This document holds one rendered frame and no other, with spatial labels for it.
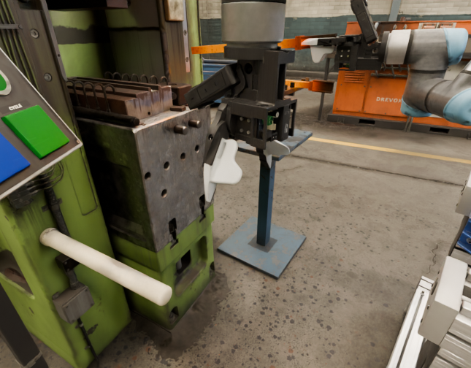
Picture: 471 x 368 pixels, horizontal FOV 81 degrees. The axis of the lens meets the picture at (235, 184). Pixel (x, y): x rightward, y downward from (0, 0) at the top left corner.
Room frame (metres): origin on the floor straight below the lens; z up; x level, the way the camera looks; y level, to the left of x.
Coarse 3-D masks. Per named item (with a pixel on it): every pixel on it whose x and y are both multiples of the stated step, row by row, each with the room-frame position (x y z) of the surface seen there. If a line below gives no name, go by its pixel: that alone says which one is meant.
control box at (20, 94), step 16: (0, 48) 0.51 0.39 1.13; (0, 64) 0.48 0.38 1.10; (16, 80) 0.48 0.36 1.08; (0, 96) 0.43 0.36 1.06; (16, 96) 0.46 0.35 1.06; (32, 96) 0.49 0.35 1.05; (0, 112) 0.41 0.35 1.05; (48, 112) 0.49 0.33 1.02; (0, 128) 0.39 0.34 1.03; (64, 128) 0.50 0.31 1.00; (16, 144) 0.39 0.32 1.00; (80, 144) 0.50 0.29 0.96; (32, 160) 0.39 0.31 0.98; (48, 160) 0.41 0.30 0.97; (16, 176) 0.35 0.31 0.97; (32, 176) 0.37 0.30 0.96; (0, 192) 0.31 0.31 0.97
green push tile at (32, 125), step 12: (36, 108) 0.47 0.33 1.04; (12, 120) 0.41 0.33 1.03; (24, 120) 0.43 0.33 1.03; (36, 120) 0.44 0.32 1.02; (48, 120) 0.47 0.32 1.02; (24, 132) 0.41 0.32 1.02; (36, 132) 0.43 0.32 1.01; (48, 132) 0.45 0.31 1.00; (60, 132) 0.47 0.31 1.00; (36, 144) 0.41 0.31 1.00; (48, 144) 0.43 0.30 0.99; (60, 144) 0.45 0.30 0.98
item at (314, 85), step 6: (288, 84) 1.26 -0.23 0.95; (300, 84) 1.23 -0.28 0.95; (306, 84) 1.21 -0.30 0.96; (312, 84) 1.19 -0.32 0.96; (318, 84) 1.19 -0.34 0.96; (324, 84) 1.18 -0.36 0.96; (330, 84) 1.17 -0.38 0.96; (312, 90) 1.20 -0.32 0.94; (318, 90) 1.19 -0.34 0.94; (324, 90) 1.18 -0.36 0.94; (330, 90) 1.16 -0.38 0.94
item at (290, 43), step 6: (300, 36) 0.85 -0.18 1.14; (306, 36) 0.86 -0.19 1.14; (312, 36) 0.84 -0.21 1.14; (318, 36) 0.83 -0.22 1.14; (324, 36) 0.82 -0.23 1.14; (330, 36) 0.82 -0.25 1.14; (336, 36) 0.82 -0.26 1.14; (282, 42) 0.88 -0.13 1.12; (288, 42) 0.87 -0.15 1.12; (294, 42) 0.86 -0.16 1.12; (300, 42) 0.85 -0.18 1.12; (192, 48) 1.02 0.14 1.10; (198, 48) 1.01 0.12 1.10; (204, 48) 1.00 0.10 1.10; (210, 48) 0.99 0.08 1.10; (216, 48) 0.98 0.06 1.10; (222, 48) 0.97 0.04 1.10; (300, 48) 0.85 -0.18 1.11; (306, 48) 0.85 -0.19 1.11
